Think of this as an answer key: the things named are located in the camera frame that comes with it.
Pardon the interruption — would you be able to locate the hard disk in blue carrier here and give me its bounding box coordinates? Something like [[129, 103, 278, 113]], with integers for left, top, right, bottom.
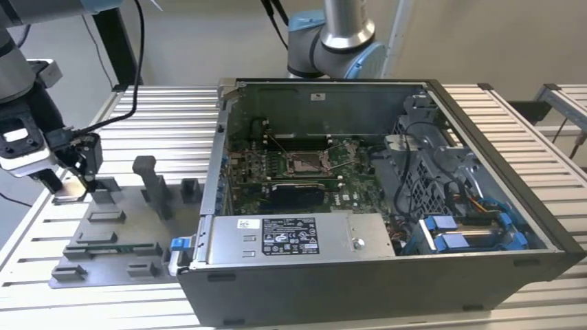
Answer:
[[166, 235, 193, 276]]

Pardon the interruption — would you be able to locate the black graphics card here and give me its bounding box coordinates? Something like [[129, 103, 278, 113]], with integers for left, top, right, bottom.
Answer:
[[261, 181, 329, 212]]

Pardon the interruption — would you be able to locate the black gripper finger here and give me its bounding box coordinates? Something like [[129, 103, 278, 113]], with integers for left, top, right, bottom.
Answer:
[[68, 132, 105, 193], [29, 167, 64, 195]]

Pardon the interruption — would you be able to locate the blue disk bay carrier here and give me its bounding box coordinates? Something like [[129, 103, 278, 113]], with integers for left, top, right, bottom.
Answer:
[[432, 228, 528, 254], [418, 211, 512, 230]]

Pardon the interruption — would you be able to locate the silver power supply box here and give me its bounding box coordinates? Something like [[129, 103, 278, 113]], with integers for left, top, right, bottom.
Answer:
[[204, 212, 397, 265]]

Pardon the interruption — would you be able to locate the CPU socket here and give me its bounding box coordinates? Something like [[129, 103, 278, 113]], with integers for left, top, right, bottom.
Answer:
[[282, 150, 329, 178]]

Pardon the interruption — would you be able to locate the silver metal drive cage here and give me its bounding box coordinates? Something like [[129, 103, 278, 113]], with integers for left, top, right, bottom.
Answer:
[[380, 113, 483, 221]]

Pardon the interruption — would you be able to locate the thin black wire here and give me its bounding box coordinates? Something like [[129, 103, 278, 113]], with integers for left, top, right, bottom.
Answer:
[[402, 120, 464, 207]]

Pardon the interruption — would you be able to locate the thin metal locking lever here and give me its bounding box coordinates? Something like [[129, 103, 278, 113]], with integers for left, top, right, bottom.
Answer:
[[268, 133, 290, 155]]

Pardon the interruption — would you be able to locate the grey parts rack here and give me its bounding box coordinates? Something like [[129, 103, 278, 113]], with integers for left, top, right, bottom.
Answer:
[[48, 155, 206, 288]]

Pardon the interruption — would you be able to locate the thick black wire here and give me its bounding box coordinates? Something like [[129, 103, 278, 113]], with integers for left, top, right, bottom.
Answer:
[[393, 135, 416, 216]]

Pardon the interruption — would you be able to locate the green motherboard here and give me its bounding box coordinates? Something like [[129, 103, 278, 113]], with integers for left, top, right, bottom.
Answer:
[[226, 135, 390, 216]]

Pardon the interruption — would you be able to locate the grey camera mount block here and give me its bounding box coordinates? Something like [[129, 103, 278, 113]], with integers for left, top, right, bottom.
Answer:
[[25, 58, 64, 89]]

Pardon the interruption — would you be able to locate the metal socket cover frame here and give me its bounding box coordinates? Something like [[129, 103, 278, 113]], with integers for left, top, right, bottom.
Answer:
[[322, 142, 362, 170]]

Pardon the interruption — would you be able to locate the black metal post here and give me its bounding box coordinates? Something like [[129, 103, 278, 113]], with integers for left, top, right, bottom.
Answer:
[[92, 6, 144, 87]]

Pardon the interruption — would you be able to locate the black camera cable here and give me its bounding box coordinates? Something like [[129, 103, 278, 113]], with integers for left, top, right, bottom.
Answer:
[[72, 0, 145, 135]]

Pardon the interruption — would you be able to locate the black PC case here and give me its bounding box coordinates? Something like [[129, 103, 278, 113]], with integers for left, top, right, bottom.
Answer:
[[176, 78, 587, 327]]

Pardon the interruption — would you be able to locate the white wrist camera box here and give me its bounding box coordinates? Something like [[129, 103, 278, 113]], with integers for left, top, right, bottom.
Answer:
[[0, 125, 57, 178]]

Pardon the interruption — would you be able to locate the aluminium frame rail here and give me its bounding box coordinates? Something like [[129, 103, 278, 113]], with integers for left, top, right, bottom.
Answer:
[[533, 82, 587, 162]]

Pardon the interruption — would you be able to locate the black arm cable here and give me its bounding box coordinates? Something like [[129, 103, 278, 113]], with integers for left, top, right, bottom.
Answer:
[[260, 0, 290, 45]]

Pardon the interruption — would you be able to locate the orange wire bundle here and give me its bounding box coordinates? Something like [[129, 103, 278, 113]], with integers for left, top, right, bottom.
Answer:
[[466, 195, 500, 214]]

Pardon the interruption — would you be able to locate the silver CPU chip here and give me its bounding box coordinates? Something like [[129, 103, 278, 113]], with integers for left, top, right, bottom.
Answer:
[[53, 177, 88, 204]]

